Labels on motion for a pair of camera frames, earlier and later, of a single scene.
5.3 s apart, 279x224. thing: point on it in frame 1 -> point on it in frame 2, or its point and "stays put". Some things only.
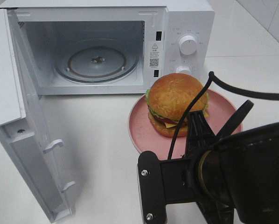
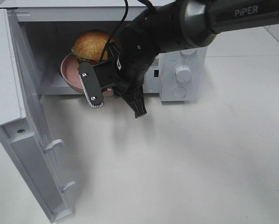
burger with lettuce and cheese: [167, 99] -> [89, 46]
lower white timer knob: [184, 69] stays put
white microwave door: [17, 116] stays put
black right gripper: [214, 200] -> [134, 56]
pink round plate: [144, 137] -> [69, 73]
